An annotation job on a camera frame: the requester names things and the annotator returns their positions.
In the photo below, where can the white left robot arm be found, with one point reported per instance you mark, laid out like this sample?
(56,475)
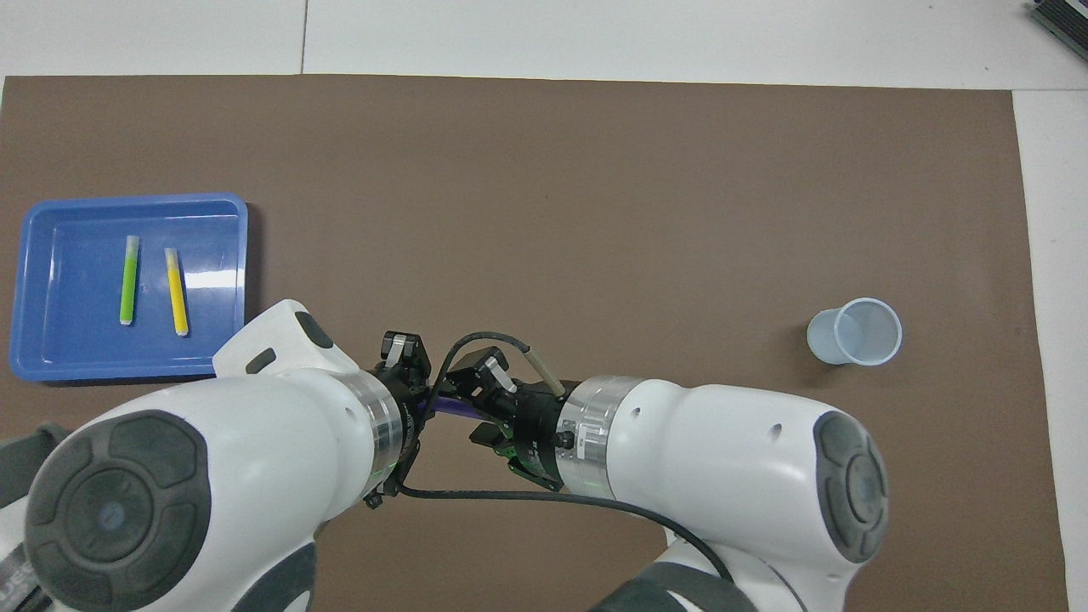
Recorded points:
(255,459)

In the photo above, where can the grey ribbed device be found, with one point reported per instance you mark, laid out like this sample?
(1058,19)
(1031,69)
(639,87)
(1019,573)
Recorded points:
(1062,17)

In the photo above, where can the purple pen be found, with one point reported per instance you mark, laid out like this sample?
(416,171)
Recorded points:
(450,408)

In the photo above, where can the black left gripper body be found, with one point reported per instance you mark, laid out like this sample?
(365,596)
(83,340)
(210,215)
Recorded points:
(412,378)

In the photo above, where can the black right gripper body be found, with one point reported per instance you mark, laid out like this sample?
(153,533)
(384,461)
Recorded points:
(531,429)

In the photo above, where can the brown table mat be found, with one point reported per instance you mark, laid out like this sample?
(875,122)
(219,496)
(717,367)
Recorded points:
(595,212)

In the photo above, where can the translucent plastic cup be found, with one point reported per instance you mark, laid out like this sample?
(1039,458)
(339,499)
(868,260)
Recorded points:
(854,336)

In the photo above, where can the green pen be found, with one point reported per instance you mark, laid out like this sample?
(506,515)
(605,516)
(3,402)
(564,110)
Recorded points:
(128,285)

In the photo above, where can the blue plastic tray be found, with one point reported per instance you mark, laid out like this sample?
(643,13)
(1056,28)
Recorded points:
(76,340)

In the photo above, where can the yellow pen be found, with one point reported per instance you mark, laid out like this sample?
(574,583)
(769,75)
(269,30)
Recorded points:
(177,293)

